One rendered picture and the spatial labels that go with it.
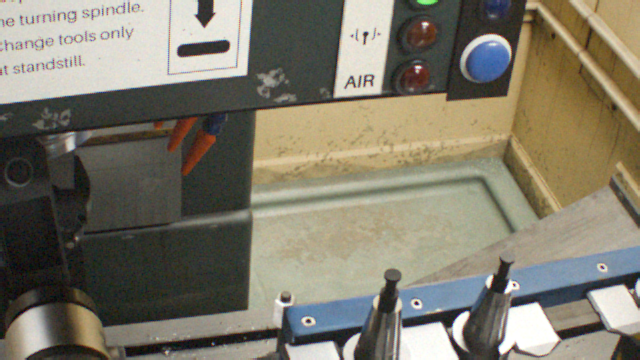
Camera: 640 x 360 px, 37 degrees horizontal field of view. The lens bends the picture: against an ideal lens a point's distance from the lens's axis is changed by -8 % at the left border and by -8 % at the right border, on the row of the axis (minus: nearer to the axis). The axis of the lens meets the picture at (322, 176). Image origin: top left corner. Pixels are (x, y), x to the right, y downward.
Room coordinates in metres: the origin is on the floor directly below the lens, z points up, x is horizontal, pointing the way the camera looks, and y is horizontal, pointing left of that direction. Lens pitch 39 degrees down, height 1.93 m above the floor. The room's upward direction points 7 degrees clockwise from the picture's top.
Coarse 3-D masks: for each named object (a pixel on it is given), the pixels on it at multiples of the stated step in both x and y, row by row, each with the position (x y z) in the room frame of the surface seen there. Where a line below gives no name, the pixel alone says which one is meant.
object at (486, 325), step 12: (492, 288) 0.65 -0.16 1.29; (480, 300) 0.65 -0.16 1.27; (492, 300) 0.64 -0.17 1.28; (504, 300) 0.64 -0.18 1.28; (480, 312) 0.65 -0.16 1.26; (492, 312) 0.64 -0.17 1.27; (504, 312) 0.64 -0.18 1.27; (468, 324) 0.65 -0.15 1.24; (480, 324) 0.64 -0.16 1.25; (492, 324) 0.64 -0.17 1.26; (504, 324) 0.64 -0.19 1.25; (468, 336) 0.64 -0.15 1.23; (480, 336) 0.64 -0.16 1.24; (492, 336) 0.64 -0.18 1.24; (504, 336) 0.65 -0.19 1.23; (492, 348) 0.64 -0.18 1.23
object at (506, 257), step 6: (504, 252) 0.66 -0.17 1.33; (510, 252) 0.66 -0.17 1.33; (504, 258) 0.65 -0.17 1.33; (510, 258) 0.65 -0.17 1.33; (504, 264) 0.65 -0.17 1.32; (510, 264) 0.65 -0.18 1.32; (498, 270) 0.66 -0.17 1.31; (504, 270) 0.65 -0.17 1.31; (510, 270) 0.66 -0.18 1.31; (492, 276) 0.66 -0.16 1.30; (498, 276) 0.65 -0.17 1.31; (504, 276) 0.65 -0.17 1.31; (510, 276) 0.65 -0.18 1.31; (492, 282) 0.65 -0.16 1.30; (498, 282) 0.65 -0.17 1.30; (504, 282) 0.65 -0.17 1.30; (498, 288) 0.65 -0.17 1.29; (504, 288) 0.65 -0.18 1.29
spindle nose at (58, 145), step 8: (40, 136) 0.56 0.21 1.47; (48, 136) 0.57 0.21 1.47; (56, 136) 0.57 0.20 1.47; (64, 136) 0.58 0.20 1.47; (72, 136) 0.58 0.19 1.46; (80, 136) 0.59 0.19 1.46; (88, 136) 0.60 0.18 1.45; (48, 144) 0.57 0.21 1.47; (56, 144) 0.57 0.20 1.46; (64, 144) 0.58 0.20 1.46; (72, 144) 0.58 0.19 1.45; (48, 152) 0.57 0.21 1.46; (56, 152) 0.57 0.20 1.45; (64, 152) 0.58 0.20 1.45; (48, 160) 0.57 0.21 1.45
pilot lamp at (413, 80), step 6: (414, 66) 0.52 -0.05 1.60; (420, 66) 0.52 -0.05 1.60; (408, 72) 0.52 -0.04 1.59; (414, 72) 0.52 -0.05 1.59; (420, 72) 0.52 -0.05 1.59; (426, 72) 0.52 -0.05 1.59; (402, 78) 0.52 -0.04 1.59; (408, 78) 0.52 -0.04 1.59; (414, 78) 0.52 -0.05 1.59; (420, 78) 0.52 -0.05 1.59; (426, 78) 0.52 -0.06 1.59; (402, 84) 0.52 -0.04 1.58; (408, 84) 0.52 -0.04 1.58; (414, 84) 0.52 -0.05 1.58; (420, 84) 0.52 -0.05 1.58; (426, 84) 0.52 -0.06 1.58; (408, 90) 0.52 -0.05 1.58; (414, 90) 0.52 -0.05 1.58
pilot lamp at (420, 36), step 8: (416, 24) 0.52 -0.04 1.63; (424, 24) 0.52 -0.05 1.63; (432, 24) 0.52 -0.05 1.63; (408, 32) 0.52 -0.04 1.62; (416, 32) 0.52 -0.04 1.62; (424, 32) 0.52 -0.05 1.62; (432, 32) 0.52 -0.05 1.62; (408, 40) 0.52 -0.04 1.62; (416, 40) 0.52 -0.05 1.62; (424, 40) 0.52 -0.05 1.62; (432, 40) 0.52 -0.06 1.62; (416, 48) 0.52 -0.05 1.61
